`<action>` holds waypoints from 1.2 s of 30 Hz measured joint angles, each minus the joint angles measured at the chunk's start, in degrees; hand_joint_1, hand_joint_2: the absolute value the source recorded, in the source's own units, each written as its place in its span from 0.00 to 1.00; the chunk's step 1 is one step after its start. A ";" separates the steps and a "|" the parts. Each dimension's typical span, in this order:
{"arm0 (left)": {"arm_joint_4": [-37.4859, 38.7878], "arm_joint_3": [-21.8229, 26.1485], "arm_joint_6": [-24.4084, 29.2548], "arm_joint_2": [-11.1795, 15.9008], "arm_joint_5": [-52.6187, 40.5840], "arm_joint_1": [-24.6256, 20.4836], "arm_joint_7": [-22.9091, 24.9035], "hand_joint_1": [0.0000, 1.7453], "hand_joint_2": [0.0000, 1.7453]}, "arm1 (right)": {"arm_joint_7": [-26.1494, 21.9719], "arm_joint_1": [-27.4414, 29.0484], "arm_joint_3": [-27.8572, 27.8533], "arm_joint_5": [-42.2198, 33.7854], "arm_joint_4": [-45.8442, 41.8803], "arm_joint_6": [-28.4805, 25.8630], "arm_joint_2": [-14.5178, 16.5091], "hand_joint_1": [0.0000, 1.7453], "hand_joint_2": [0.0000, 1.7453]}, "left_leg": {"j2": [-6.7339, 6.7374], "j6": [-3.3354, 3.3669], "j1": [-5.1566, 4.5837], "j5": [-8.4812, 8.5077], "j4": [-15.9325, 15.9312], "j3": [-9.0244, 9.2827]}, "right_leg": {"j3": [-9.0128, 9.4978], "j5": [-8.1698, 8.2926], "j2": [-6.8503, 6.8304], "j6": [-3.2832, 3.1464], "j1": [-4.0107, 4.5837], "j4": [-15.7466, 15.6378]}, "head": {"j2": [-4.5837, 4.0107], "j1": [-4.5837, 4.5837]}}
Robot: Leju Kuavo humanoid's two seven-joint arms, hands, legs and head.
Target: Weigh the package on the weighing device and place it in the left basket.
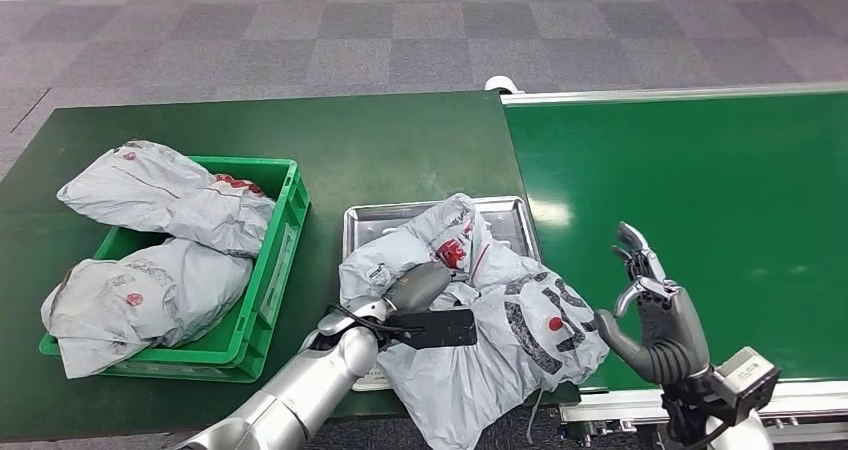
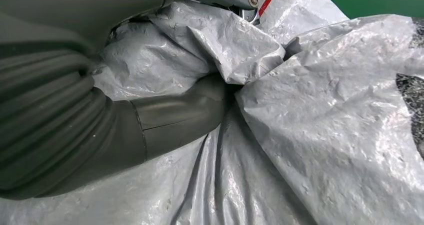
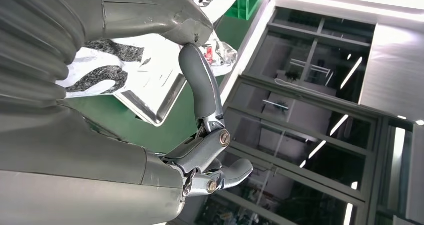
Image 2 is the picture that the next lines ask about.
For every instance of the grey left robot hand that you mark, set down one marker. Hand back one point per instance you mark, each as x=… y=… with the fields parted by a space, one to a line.
x=82 y=11

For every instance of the grey plastic mailer package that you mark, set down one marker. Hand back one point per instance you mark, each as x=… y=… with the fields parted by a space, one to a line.
x=331 y=117

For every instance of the ribbed grey left arm sleeve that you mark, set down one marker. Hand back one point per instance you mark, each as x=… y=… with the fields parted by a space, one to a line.
x=43 y=117

